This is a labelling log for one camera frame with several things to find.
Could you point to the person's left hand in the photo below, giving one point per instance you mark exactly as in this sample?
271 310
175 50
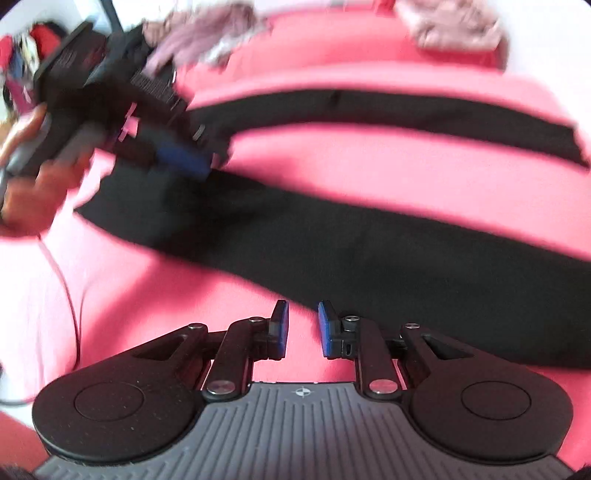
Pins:
32 203

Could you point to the mauve clothes pile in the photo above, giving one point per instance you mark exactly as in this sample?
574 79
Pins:
203 32

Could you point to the black pants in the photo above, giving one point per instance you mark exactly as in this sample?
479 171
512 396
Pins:
323 249

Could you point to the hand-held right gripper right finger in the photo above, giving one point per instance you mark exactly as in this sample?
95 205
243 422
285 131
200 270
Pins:
326 328

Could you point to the red hanging garment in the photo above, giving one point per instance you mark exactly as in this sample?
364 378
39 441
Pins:
39 39

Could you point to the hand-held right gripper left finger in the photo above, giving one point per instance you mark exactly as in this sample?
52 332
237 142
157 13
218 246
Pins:
280 324

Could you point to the pink folded comforter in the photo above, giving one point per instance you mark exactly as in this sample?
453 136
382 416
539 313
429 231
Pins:
452 25

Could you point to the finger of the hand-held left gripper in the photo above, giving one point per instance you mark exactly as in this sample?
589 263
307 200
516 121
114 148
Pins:
210 138
182 159

